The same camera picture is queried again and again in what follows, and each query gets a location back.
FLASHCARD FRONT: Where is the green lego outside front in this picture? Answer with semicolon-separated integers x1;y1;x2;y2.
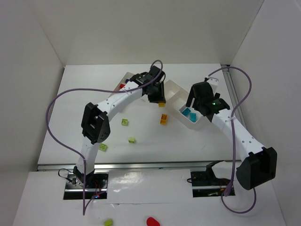
103;219;113;226

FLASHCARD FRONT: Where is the red piece outside front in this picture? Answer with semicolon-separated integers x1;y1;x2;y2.
146;217;160;226

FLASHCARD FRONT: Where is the aluminium right rail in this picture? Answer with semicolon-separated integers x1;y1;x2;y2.
221;65;246;129

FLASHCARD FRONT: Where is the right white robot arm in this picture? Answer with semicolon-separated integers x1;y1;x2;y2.
186;81;277;190

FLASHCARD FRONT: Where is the aluminium front rail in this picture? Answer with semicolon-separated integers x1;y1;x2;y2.
36;160;259;172

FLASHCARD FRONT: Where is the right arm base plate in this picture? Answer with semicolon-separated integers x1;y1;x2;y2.
186;161;230;198

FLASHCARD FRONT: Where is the orange lego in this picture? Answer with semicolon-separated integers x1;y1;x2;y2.
160;114;168;125

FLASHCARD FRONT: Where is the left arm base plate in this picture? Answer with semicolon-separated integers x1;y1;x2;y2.
63;172;109;200

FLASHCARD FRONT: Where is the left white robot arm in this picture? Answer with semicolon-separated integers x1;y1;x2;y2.
73;65;166;184

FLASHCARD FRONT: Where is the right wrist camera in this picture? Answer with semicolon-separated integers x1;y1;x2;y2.
206;77;219;94

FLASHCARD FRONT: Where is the white divided tray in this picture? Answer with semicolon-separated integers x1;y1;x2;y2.
164;80;210;130
114;72;134;91

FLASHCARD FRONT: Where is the pale green small lego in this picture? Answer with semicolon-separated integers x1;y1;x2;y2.
128;137;136;144

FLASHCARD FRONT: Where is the teal lego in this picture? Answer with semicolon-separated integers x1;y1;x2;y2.
182;108;191;117
190;113;197;123

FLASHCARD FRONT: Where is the aluminium rail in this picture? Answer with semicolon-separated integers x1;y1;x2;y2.
36;160;259;172
221;65;246;129

